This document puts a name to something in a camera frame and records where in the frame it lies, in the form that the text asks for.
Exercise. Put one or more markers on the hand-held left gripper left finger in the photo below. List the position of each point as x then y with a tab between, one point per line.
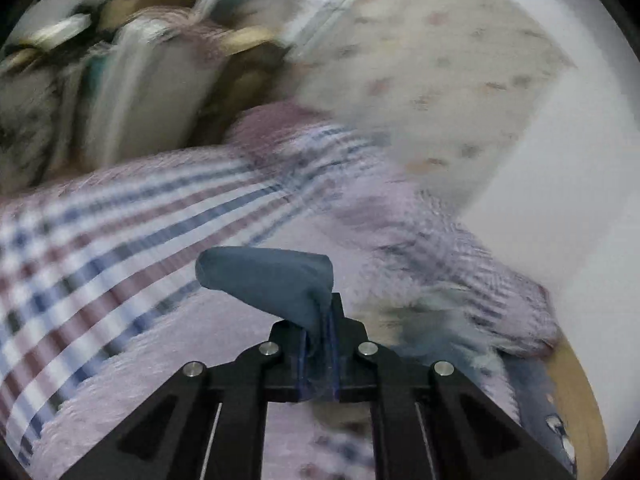
300	360

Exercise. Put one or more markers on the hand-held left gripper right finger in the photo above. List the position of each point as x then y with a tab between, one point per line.
332	360

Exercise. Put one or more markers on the teal blue shirt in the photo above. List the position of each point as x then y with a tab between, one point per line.
270	280

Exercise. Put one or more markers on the checked patchwork quilt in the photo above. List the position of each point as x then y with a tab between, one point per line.
425	240

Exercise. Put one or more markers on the blue printed pillow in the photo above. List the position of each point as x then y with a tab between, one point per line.
535	400

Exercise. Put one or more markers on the checked dotted bed sheet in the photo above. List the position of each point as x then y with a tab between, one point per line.
100	260

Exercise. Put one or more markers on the fruit print curtain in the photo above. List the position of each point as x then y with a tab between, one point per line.
440	60

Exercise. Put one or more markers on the wooden bed frame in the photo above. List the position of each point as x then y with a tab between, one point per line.
585	410

